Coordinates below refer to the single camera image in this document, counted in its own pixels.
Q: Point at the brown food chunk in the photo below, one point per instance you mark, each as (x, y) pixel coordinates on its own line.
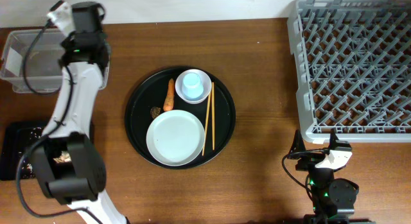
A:
(155, 112)

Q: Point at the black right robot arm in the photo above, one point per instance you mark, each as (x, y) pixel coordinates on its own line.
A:
(332, 198)

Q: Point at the orange carrot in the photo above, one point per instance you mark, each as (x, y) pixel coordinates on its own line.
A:
(169, 100)

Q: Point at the clear plastic bin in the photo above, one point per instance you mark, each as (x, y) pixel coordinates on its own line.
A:
(42, 69)

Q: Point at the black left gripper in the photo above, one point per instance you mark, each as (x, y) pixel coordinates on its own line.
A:
(69, 43)

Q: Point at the wooden chopstick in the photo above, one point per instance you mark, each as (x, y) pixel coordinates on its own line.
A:
(212, 116)
(206, 122)

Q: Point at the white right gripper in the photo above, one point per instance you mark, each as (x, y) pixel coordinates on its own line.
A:
(298, 144)

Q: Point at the black rectangular tray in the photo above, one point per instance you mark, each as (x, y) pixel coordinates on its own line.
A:
(20, 135)

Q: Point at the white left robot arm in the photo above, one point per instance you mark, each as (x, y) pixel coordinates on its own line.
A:
(83, 190)

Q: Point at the white round plate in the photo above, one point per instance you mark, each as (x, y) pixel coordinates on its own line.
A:
(175, 138)

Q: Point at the rice and food scraps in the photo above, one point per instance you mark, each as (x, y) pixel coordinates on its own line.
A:
(29, 136)

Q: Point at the light blue cup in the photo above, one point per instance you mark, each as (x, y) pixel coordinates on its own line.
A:
(192, 86)

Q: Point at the grey dishwasher rack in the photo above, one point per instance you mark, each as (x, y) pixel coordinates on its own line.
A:
(353, 69)

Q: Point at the small white bowl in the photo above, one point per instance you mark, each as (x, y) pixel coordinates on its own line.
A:
(206, 82)

